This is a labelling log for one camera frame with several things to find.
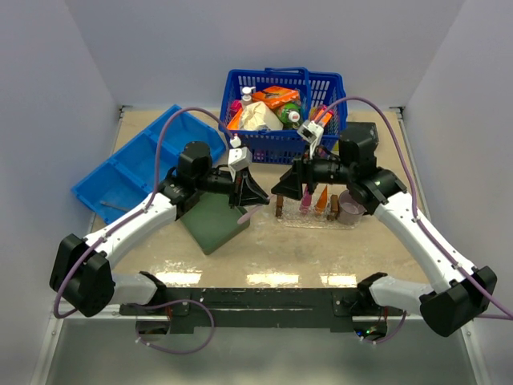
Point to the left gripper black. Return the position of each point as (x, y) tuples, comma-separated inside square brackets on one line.
[(245, 191)]

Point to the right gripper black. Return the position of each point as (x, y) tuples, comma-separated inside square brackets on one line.
[(291, 184)]

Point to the pink toothpaste tube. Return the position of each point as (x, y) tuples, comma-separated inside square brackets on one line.
[(305, 202)]

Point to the clear glass tray wooden handles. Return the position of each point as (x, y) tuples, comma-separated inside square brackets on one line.
[(287, 213)]

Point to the orange toothpaste tube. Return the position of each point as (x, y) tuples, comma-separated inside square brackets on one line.
[(321, 204)]

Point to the purple translucent cup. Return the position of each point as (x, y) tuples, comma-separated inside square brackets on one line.
[(350, 212)]

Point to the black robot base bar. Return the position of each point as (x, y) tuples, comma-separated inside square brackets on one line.
[(337, 310)]

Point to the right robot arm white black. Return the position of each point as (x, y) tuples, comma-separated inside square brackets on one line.
[(457, 291)]

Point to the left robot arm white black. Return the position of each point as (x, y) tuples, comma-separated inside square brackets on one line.
[(82, 273)]

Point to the green metal tray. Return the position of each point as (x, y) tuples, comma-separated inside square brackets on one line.
[(212, 223)]

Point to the grey toothbrush in bin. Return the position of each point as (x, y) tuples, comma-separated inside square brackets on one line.
[(117, 207)]

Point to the dark blue shopping basket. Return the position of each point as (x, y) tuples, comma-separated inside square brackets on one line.
[(280, 147)]

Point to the green soda bottle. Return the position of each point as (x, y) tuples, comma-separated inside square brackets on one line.
[(290, 115)]

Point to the orange scrub sponge pack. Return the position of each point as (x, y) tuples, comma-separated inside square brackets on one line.
[(234, 123)]

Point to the crumpled beige paper bag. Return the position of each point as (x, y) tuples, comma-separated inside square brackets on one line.
[(258, 117)]

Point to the orange pink snack box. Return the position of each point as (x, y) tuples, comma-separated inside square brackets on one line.
[(326, 117)]

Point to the pink carton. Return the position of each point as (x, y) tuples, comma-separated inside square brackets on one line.
[(234, 108)]

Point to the orange cardboard box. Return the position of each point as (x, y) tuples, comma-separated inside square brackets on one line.
[(276, 96)]

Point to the black box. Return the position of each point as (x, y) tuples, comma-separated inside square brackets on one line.
[(368, 127)]

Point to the white pump bottle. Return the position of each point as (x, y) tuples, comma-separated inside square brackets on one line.
[(246, 96)]

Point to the light blue compartment bin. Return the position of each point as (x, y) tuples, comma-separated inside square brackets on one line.
[(127, 177)]

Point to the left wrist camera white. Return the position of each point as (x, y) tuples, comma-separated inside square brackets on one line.
[(239, 158)]

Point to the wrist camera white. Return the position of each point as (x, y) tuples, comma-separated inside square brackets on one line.
[(312, 133), (239, 158)]

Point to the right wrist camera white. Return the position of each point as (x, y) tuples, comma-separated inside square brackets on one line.
[(312, 133)]

